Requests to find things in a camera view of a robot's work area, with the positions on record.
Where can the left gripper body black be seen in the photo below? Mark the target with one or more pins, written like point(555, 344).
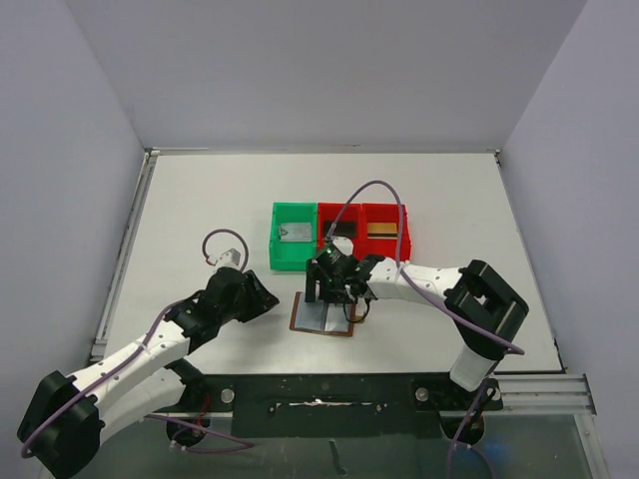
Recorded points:
point(255, 294)

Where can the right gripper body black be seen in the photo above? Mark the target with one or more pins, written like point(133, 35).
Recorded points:
point(323, 278)

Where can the brown leather card holder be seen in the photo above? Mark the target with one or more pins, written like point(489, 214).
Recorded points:
point(324, 318)

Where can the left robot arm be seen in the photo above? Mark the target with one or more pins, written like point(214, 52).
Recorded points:
point(68, 412)

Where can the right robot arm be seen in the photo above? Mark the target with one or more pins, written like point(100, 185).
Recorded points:
point(486, 310)

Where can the silver card in bin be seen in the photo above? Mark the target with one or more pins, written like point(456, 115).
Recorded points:
point(296, 232)

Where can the black card in bin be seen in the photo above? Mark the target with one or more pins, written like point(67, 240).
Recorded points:
point(344, 229)

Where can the gold card in bin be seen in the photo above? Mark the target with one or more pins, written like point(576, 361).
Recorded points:
point(382, 231)

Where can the green plastic bin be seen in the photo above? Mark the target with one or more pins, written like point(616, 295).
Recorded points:
point(291, 256)

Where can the red middle bin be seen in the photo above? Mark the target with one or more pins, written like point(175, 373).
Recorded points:
point(353, 212)

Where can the red bin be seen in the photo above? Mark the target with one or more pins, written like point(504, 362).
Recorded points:
point(353, 212)
point(378, 212)

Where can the red right bin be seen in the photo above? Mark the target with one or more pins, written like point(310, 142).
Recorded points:
point(378, 212)

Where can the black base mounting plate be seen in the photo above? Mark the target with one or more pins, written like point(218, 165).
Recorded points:
point(339, 406)

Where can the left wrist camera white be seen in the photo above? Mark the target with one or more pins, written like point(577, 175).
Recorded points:
point(229, 258)

